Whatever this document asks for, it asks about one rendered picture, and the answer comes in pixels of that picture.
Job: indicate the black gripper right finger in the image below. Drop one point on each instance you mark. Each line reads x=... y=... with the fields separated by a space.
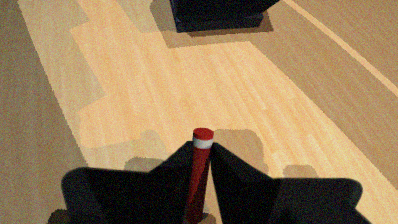
x=246 y=195

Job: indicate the grey sloped panel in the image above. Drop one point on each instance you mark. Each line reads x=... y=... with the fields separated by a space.
x=203 y=15

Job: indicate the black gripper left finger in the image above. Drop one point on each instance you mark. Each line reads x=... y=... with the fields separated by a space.
x=159 y=194

